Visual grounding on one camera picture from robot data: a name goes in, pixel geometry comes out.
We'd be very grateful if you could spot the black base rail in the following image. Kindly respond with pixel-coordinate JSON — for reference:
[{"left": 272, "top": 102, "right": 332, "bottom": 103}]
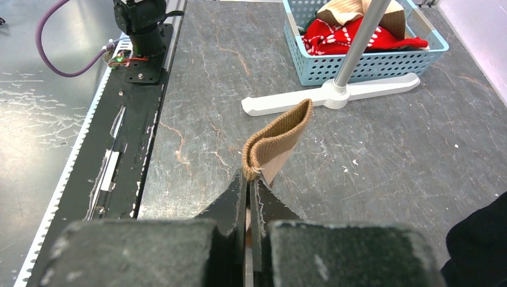
[{"left": 25, "top": 23, "right": 187, "bottom": 287}]

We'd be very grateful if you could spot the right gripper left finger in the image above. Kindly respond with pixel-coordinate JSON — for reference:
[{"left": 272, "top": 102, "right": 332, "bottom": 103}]
[{"left": 37, "top": 170, "right": 246, "bottom": 286}]

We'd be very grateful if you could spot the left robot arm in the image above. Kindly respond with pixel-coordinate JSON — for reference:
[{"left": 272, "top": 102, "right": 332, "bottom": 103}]
[{"left": 114, "top": 0, "right": 184, "bottom": 58}]

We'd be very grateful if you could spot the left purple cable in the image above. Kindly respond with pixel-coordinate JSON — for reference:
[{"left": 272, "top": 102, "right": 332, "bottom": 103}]
[{"left": 35, "top": 0, "right": 127, "bottom": 78}]

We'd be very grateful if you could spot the silver white drying rack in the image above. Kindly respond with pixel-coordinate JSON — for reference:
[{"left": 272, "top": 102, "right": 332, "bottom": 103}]
[{"left": 241, "top": 0, "right": 420, "bottom": 117}]

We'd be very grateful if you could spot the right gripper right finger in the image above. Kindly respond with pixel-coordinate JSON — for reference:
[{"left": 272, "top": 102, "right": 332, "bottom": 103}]
[{"left": 250, "top": 179, "right": 445, "bottom": 286}]

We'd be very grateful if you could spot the black white-striped sock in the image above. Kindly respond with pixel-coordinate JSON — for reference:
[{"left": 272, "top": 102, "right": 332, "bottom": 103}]
[{"left": 441, "top": 193, "right": 506, "bottom": 286}]

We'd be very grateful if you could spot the red sock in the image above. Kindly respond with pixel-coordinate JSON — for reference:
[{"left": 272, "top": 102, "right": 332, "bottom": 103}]
[{"left": 301, "top": 18, "right": 429, "bottom": 56}]

